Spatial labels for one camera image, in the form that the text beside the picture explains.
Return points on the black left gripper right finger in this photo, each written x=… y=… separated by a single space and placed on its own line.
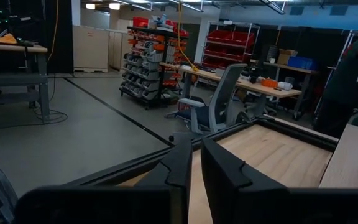
x=225 y=186

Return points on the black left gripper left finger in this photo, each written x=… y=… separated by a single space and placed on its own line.
x=172 y=180

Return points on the grey and blue office chair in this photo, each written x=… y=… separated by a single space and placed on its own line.
x=225 y=93

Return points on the wooden workbench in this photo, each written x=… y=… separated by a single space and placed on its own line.
x=253 y=85
x=294 y=69

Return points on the black parts bin rack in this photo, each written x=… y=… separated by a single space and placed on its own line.
x=149 y=71

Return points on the orange ribbed object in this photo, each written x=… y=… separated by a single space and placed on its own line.
x=269 y=83

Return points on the cardboard box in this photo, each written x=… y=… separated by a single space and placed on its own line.
x=284 y=57

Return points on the beige cabinet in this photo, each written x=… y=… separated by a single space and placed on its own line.
x=90 y=48
x=117 y=49

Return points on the blue storage bin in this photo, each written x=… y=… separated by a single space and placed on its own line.
x=301 y=63

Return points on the red bin shelving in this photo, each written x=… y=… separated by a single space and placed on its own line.
x=228 y=39

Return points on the person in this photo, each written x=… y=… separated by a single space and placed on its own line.
x=340 y=87

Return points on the red storage bin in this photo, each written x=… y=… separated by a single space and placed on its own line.
x=140 y=22

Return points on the ceiling light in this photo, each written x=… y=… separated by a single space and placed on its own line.
x=114 y=6
x=90 y=6

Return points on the grey metal work table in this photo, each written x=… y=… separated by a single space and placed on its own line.
x=11 y=48

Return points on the yellow folded cloth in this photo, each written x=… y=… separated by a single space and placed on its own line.
x=5 y=39

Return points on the black frame clamp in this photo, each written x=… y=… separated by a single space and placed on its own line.
x=3 y=196

